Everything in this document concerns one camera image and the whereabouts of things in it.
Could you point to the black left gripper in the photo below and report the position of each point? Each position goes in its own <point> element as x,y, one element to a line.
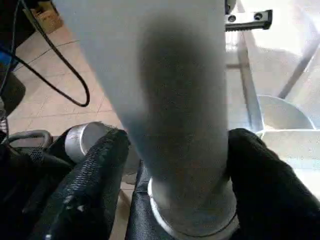
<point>247,20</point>

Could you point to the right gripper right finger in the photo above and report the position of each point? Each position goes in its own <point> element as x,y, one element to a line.
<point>275,200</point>

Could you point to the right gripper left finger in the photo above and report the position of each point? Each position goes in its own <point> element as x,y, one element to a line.
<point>85,195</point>

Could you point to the white plastic table leg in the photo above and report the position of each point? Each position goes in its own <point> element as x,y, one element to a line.
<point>175,100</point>

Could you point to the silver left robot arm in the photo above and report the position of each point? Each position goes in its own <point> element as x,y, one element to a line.
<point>87,140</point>

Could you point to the brown cardboard box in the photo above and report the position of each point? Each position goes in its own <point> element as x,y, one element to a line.
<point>47,17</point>

